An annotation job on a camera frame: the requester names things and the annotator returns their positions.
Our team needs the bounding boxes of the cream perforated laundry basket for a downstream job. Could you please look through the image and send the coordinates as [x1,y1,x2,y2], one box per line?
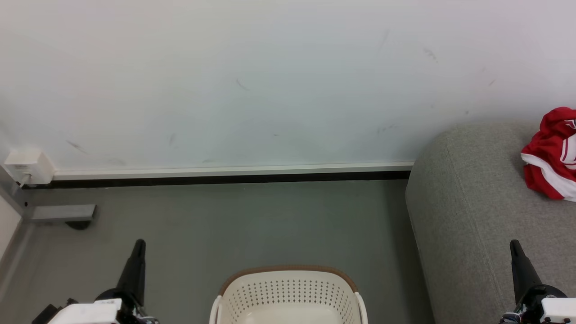
[209,265,369,324]

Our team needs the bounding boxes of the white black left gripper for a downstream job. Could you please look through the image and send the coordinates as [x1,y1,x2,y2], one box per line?
[31,239,159,324]

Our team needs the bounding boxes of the grey fabric sofa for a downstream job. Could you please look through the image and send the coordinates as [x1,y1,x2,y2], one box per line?
[405,122,576,324]

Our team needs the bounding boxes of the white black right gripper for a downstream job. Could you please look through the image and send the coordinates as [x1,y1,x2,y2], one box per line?
[500,240,576,324]

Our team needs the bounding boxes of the white and black skirting board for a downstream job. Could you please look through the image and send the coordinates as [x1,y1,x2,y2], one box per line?
[22,161,415,190]

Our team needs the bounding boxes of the white furniture panel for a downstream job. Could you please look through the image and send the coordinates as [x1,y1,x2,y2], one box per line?
[0,193,22,264]

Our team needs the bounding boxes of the red and white garment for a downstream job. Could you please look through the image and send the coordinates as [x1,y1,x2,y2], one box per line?
[521,107,576,202]

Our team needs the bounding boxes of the white wall socket box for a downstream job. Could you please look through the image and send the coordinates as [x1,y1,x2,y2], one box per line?
[3,148,56,188]

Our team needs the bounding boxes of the grey metal furniture leg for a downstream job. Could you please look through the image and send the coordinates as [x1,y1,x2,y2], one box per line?
[0,180,97,224]

